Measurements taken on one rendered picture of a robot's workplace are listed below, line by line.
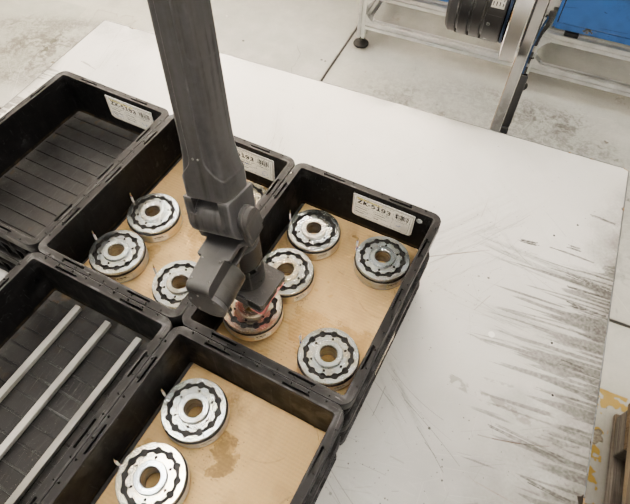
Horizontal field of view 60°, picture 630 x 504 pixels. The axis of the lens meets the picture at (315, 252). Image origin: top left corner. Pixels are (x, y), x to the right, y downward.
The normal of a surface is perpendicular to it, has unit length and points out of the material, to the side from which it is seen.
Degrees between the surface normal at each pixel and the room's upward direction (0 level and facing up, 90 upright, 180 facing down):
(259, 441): 0
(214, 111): 78
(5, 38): 0
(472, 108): 0
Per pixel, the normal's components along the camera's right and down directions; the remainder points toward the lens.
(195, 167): -0.43, 0.56
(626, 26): -0.40, 0.75
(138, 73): 0.01, -0.58
